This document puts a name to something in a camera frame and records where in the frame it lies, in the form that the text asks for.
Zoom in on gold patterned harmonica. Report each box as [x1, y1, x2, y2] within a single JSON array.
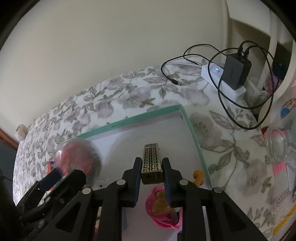
[[141, 143, 163, 185]]

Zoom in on pink swim goggles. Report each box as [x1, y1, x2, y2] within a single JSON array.
[[145, 187, 183, 230]]

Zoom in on clear dome with pink toy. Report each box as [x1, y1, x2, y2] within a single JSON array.
[[53, 138, 101, 187]]

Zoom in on orange blue foam block toy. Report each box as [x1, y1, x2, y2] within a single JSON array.
[[46, 162, 56, 175]]

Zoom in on pink duck toy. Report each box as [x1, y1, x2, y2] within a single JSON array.
[[193, 170, 204, 187]]

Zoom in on teal shallow cardboard tray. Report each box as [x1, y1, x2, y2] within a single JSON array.
[[46, 104, 212, 241]]

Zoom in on white crochet yarn ball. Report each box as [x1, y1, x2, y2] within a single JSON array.
[[15, 124, 28, 141]]

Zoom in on floral grey white blanket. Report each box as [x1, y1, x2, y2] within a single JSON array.
[[13, 57, 286, 240]]

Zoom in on clear plastic container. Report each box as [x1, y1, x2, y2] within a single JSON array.
[[265, 120, 295, 164]]

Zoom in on pink white bead mat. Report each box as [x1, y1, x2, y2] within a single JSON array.
[[271, 163, 295, 240]]

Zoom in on white power strip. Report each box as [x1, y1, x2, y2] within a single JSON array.
[[201, 63, 246, 102]]

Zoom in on black power adapter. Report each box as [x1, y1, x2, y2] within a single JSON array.
[[222, 53, 252, 90]]

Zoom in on black cable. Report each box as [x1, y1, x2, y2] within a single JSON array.
[[160, 40, 278, 130]]

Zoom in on white chair frame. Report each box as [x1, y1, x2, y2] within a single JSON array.
[[222, 1, 295, 126]]

